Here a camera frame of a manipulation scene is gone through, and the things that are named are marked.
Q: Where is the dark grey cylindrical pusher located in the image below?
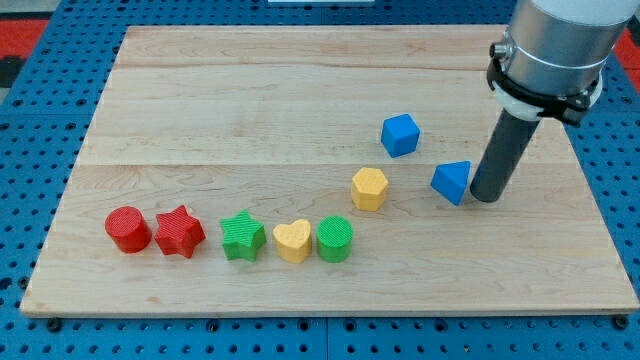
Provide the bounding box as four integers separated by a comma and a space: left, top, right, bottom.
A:
470, 110, 539, 203

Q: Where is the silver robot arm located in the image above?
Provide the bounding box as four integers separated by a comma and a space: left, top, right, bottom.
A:
470, 0, 639, 203

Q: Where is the yellow heart block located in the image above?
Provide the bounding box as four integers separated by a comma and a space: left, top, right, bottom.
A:
272, 219, 312, 264

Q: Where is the blue triangle block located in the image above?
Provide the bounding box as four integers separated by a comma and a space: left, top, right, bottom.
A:
430, 161, 471, 206

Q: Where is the blue cube block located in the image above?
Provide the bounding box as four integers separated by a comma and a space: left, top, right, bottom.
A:
381, 114, 421, 158

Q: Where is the yellow hexagon block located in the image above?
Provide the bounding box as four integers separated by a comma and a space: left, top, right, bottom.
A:
351, 167, 389, 212

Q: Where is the green cylinder block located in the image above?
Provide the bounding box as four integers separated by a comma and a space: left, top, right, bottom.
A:
316, 215, 353, 263

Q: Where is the green star block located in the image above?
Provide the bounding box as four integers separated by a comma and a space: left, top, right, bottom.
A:
220, 210, 266, 262

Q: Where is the wooden board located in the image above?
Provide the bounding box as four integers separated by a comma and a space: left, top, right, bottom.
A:
20, 25, 639, 318

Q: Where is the red star block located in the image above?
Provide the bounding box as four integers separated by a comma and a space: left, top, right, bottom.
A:
154, 205, 206, 258

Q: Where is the red cylinder block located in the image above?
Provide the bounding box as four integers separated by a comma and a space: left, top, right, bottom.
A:
104, 206, 152, 253

